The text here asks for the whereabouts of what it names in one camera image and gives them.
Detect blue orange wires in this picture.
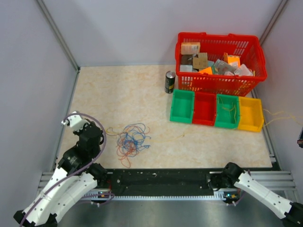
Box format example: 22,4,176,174
116,122,152,169

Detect green bin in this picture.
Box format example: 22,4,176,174
214,94,240,129
170,89,195,124

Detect red plastic basket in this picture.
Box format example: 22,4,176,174
175,32,267,96

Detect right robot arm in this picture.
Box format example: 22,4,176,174
208,162,303,227

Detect clear plastic bags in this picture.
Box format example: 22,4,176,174
212,59,255,77

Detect red bin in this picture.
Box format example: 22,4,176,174
192,92,216,126

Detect yellow bin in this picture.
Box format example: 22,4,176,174
238,96,264,132

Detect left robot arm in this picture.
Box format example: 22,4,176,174
14,119,107,227

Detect yellow wire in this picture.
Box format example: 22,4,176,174
105,108,303,144
217,96,238,124

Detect brown cardboard box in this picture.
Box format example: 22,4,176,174
193,52,208,70

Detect orange box in basket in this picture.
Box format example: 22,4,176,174
180,42,201,55

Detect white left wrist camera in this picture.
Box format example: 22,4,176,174
61,111,89,132

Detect dark drink can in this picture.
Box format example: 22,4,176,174
165,71,176,94

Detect right green bin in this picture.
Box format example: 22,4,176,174
214,94,240,129

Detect orange packet in basket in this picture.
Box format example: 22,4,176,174
223,52,241,68

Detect left green bin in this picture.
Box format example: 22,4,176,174
170,89,195,124

